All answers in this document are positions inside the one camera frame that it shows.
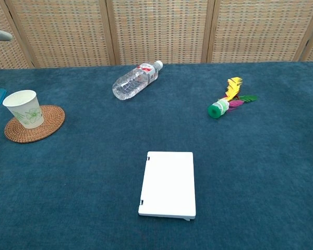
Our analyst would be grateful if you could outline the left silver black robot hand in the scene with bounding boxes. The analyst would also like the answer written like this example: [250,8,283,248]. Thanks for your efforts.
[0,28,13,42]

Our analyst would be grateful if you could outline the white paper cup green flowers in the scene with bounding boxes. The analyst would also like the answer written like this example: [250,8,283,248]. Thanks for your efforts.
[2,90,45,130]

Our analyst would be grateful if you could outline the brown woven round coaster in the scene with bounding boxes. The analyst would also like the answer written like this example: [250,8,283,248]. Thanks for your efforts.
[4,105,66,144]

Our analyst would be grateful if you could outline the clear water bottle red label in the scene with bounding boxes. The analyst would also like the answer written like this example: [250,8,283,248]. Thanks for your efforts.
[112,60,164,101]

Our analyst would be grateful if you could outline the woven bamboo folding screen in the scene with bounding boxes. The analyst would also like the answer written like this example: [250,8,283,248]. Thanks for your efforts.
[0,0,313,70]

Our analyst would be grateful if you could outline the blue velvet tablecloth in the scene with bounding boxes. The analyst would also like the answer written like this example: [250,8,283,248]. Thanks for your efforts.
[0,61,313,250]

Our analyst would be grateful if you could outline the white card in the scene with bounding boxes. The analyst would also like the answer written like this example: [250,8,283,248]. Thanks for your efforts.
[138,151,197,222]

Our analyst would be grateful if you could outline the feather shuttlecock green base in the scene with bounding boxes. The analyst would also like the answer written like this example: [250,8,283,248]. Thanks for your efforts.
[207,76,258,118]

